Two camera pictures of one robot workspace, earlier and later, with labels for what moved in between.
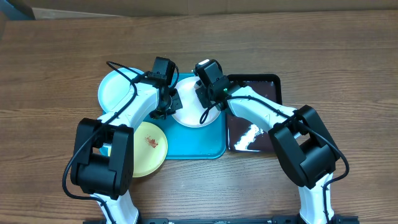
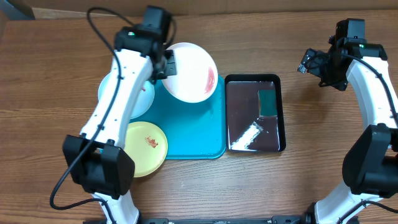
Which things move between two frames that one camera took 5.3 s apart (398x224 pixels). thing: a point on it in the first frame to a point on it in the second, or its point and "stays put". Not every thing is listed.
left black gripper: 177,105 to 171,68
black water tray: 244,135 stays put
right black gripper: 204,92 to 318,61
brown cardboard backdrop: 73,9 stays put
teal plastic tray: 185,142 stays put
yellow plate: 150,149 stays put
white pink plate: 193,109 to 196,74
